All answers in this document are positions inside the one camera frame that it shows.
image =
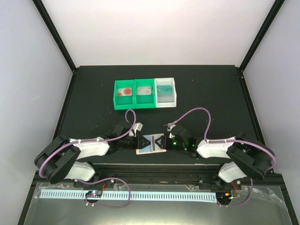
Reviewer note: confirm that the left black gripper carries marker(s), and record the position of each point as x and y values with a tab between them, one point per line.
138	144

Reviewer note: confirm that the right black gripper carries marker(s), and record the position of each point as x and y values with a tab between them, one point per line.
165	144

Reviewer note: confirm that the white VIP card page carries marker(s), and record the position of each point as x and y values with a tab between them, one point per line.
152	140

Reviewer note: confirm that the beige leather card holder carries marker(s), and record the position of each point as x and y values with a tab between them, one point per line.
160	144

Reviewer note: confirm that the red white card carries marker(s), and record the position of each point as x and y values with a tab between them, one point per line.
122	92

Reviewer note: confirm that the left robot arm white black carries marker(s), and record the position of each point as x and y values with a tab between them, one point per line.
61	159

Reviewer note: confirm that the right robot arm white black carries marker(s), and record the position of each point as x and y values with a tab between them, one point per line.
248	157

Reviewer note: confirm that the white grey card in bin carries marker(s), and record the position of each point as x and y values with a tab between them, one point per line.
144	90

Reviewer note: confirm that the middle green bin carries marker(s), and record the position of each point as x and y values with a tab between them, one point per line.
145	96

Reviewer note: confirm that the green bin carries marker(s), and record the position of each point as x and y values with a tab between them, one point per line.
127	102
145	96

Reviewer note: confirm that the white bin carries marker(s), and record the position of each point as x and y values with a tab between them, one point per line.
166	96

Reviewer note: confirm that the left green bin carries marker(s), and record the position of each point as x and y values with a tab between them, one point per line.
127	102

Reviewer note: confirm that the left small circuit board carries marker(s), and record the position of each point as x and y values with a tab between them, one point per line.
93	194

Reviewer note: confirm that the small circuit board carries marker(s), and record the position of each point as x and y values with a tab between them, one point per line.
224	195
93	194

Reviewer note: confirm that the right small circuit board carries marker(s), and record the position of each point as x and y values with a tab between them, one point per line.
224	195

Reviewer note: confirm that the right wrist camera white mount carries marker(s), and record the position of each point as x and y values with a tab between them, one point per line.
169	129

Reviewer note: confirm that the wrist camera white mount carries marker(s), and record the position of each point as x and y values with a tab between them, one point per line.
136	128
169	129

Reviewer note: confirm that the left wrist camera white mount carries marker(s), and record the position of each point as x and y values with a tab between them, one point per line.
136	128

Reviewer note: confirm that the white slotted cable duct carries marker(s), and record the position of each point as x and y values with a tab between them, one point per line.
133	196

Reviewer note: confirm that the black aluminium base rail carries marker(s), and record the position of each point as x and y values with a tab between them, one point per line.
202	176

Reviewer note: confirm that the right black frame post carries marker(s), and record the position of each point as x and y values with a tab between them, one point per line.
274	10

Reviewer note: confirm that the black frame post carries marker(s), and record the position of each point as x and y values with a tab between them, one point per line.
55	34
274	10

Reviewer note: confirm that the left black frame post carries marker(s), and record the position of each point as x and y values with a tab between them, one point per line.
55	34

